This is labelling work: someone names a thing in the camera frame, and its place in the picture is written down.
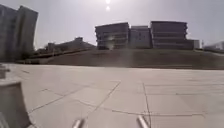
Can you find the grassy slope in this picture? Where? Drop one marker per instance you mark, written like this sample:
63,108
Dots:
133,58

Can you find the pale concrete slab pavement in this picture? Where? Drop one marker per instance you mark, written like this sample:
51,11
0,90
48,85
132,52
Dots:
133,90

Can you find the dark multi-storey building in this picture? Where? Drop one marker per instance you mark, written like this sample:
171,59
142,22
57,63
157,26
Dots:
146,35

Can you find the robot's own part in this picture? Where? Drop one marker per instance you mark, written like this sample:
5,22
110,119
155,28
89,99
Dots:
78,123
142,122

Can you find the tall grey building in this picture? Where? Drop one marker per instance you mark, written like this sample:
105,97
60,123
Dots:
16,33

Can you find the low pale building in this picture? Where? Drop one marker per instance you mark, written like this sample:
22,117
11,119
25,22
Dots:
215,46

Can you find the grey concrete block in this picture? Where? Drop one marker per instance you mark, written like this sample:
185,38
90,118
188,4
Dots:
11,105

